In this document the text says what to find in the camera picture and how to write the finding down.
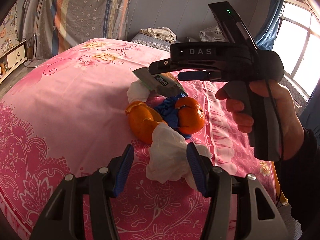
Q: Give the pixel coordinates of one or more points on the cream crumpled clothes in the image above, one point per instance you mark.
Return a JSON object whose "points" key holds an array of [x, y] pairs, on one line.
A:
{"points": [[161, 33]]}

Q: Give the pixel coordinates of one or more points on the grey green snack packet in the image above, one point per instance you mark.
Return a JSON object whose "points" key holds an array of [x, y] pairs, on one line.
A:
{"points": [[164, 84]]}

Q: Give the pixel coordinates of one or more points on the blue nitrile glove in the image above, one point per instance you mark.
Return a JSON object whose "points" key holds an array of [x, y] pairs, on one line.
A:
{"points": [[168, 112]]}

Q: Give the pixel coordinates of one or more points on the tiger plush toy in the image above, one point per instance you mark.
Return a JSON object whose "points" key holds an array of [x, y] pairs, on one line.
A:
{"points": [[212, 34]]}

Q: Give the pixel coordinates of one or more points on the cartoon wall poster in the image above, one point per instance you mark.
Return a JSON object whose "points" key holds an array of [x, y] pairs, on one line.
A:
{"points": [[9, 32]]}

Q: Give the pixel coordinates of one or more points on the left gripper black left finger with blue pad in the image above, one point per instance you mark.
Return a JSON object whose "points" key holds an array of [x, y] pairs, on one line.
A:
{"points": [[63, 215]]}

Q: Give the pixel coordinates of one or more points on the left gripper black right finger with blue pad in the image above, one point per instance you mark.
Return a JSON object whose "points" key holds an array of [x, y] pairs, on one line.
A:
{"points": [[257, 216]]}

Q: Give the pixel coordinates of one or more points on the window with white frame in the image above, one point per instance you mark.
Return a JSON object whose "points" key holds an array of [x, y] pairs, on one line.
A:
{"points": [[297, 44]]}

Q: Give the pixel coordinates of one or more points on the white low cabinet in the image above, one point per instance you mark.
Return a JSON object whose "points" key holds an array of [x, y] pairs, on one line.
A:
{"points": [[12, 59]]}

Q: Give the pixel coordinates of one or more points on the pink floral table cover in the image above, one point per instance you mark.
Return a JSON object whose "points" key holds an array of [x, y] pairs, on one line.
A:
{"points": [[68, 116]]}

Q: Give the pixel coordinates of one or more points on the grey quilted sofa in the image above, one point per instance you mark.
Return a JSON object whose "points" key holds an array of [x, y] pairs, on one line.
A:
{"points": [[151, 42]]}

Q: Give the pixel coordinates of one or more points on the orange peel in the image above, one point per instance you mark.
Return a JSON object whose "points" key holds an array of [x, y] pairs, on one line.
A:
{"points": [[143, 120], [190, 115]]}

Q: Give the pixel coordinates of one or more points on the person's right hand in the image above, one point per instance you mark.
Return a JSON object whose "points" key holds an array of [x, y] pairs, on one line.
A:
{"points": [[265, 111]]}

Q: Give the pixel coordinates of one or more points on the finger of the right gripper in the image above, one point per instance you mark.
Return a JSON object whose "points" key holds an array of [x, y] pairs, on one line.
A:
{"points": [[163, 66], [194, 75]]}

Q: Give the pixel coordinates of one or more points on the person's right forearm black sleeve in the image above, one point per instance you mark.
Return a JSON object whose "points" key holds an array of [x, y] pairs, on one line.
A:
{"points": [[300, 179]]}

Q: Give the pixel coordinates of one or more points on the white tissue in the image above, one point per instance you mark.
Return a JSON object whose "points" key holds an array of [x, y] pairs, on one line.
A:
{"points": [[168, 157], [137, 92]]}

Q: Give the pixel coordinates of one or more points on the grey hanging cloth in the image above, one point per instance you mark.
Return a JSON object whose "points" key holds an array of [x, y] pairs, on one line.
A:
{"points": [[30, 17]]}

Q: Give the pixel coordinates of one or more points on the white tissue front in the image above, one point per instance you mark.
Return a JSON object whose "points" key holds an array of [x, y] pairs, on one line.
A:
{"points": [[168, 157]]}

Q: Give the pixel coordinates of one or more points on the blue curtain left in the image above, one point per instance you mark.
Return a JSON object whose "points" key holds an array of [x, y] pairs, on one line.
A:
{"points": [[267, 34]]}

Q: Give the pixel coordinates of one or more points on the striped sheet covered wardrobe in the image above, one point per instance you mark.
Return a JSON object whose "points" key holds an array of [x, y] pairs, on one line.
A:
{"points": [[63, 24]]}

